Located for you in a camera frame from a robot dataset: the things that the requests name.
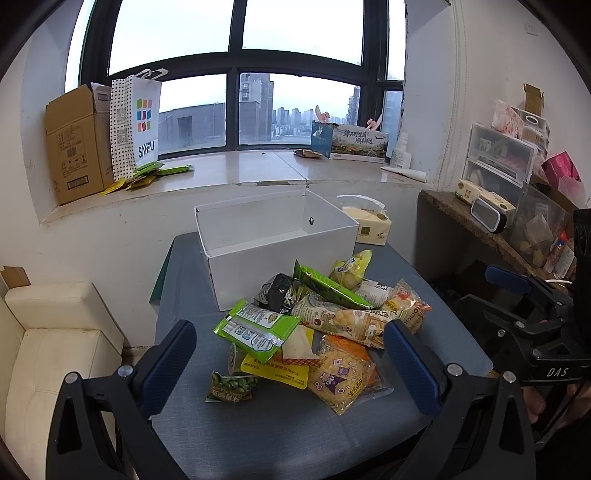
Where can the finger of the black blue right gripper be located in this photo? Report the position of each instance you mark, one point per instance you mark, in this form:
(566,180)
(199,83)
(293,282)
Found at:
(479,427)

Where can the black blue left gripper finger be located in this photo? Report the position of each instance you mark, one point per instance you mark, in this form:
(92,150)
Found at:
(101,423)

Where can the small green seaweed packet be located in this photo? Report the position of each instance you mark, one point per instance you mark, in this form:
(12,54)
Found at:
(230,389)

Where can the round rice cracker packet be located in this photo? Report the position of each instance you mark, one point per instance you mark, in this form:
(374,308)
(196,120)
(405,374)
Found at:
(409,307)

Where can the long biscuit packet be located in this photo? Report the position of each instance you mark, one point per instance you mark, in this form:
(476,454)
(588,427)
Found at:
(365,327)

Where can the green white snack packet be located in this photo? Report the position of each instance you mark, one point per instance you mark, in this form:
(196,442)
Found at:
(257,331)

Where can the beige orange-trim snack packet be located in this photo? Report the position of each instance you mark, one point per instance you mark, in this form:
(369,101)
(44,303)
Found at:
(296,350)

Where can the light green candy bag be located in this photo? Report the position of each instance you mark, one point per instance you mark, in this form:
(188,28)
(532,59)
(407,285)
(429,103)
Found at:
(350,273)

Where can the black snack packet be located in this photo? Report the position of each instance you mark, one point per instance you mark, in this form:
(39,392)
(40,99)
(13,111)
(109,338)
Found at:
(279,294)

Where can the green chip bag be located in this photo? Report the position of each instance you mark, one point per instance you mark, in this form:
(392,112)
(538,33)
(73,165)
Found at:
(328,289)

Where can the person's right hand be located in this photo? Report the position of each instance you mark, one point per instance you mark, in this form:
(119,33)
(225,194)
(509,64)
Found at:
(535,404)

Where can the cream sofa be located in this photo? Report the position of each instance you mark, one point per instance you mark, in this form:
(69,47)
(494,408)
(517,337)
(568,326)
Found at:
(48,331)

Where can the clear acrylic container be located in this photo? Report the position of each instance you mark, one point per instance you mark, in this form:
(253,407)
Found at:
(536,226)

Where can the small white speaker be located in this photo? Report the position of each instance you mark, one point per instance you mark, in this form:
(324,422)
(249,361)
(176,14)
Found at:
(490,216)

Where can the orange snack packet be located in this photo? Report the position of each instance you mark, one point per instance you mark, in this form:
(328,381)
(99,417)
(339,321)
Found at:
(351,345)

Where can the clear yellow cracker packet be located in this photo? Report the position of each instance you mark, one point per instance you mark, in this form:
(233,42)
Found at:
(346,376)

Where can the wooden side shelf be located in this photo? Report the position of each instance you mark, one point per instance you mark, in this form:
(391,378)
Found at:
(457,210)

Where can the pink box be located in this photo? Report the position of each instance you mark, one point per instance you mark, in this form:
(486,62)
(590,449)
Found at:
(562,174)

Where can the yellow sunflower seed packet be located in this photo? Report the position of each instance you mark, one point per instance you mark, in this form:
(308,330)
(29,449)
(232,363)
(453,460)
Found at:
(290,375)

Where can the clear plastic drawer unit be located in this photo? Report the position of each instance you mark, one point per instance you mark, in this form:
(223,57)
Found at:
(498,162)

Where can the white lotion bottle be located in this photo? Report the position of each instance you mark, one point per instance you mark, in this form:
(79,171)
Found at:
(401,157)

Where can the white storage box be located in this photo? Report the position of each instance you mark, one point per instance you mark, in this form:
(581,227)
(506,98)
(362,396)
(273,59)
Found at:
(248,240)

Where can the green yellow packets pile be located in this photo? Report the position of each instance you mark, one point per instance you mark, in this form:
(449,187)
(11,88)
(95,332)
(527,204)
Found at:
(145,176)

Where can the blue gift bag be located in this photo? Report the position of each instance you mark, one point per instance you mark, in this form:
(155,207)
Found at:
(321,138)

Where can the brown cardboard box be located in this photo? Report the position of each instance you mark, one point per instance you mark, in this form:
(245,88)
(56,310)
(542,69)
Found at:
(77,140)

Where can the white SANFU paper bag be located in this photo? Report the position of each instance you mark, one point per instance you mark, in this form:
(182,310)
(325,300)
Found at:
(133,121)

